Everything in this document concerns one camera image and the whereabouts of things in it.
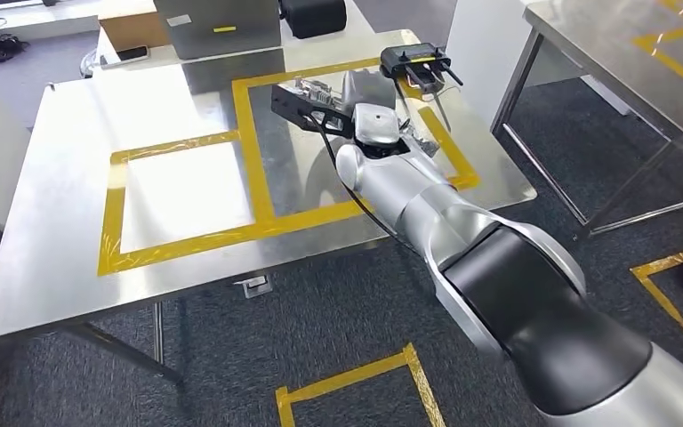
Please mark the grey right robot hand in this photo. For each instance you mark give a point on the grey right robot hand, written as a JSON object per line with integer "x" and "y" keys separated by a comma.
{"x": 374, "y": 88}

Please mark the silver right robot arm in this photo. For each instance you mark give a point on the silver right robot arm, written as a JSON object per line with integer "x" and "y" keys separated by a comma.
{"x": 494, "y": 265}

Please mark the steel workbench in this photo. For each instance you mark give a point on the steel workbench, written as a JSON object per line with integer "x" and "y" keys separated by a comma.
{"x": 53, "y": 236}

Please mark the black bag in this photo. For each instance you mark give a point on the black bag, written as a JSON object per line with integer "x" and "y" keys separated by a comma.
{"x": 312, "y": 17}

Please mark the white pillar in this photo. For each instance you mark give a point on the white pillar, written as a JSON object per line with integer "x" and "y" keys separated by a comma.
{"x": 477, "y": 59}

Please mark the steel table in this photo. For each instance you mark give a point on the steel table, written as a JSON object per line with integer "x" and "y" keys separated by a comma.
{"x": 601, "y": 47}

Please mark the silver floor socket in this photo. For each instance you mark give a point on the silver floor socket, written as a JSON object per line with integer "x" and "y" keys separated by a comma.
{"x": 254, "y": 286}

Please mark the black phone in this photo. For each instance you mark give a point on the black phone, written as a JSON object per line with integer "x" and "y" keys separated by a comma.
{"x": 132, "y": 54}

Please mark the brown cardboard box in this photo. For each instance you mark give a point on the brown cardboard box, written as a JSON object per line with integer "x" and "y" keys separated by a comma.
{"x": 132, "y": 29}

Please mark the white low platform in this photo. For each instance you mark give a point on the white low platform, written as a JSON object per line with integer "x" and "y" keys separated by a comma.
{"x": 35, "y": 17}

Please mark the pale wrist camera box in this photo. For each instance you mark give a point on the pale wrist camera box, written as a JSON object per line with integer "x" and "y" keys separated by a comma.
{"x": 377, "y": 124}

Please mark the black flat bracket module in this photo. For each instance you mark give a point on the black flat bracket module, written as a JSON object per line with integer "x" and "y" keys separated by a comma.
{"x": 291, "y": 103}

